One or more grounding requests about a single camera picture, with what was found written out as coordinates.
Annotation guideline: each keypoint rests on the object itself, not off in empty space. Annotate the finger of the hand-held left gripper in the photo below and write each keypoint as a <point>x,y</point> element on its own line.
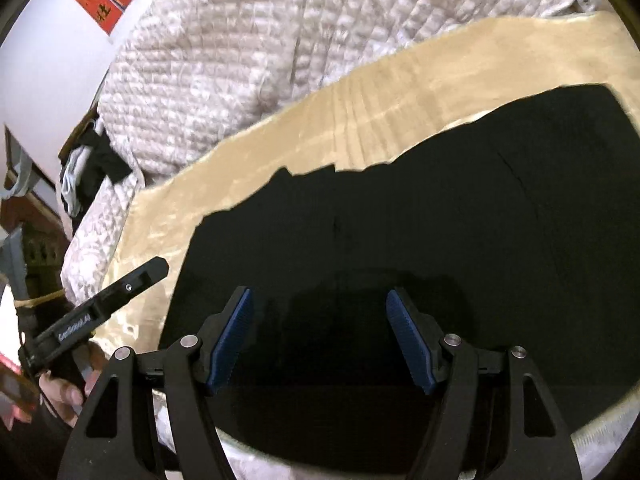
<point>132,285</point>

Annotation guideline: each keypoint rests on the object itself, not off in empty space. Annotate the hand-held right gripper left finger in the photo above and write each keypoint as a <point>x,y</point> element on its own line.
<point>232,340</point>

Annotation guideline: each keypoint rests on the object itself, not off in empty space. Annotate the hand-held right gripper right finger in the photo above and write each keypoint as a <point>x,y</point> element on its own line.
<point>407,335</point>

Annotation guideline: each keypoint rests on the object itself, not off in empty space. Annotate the black pants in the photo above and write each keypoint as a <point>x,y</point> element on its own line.
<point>375,220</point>

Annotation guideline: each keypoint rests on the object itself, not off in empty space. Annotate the person's left hand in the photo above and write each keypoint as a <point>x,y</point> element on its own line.
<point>62,397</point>

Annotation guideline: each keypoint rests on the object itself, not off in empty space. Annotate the reddish brown object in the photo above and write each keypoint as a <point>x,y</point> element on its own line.
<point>17,387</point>

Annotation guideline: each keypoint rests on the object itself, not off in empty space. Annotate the grey plastic object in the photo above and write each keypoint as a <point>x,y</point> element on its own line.
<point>15,265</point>

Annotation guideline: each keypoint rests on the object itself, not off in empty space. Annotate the dark wooden cabinet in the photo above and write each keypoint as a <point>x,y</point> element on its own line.
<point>40,240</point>

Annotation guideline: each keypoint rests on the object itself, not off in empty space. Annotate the light grey cloth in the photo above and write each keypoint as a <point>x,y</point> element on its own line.
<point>75,180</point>

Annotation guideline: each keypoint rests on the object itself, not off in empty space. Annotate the black garment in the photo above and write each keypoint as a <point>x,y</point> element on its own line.
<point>107,160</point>

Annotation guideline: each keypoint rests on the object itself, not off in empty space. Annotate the beige velvet blanket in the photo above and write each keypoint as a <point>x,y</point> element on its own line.
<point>350,120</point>

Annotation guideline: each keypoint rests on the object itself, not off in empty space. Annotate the quilted floral bedspread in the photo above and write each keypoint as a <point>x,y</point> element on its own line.
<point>225,60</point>

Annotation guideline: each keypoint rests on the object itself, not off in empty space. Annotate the brown wooden bed frame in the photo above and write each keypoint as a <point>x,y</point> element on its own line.
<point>75,135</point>

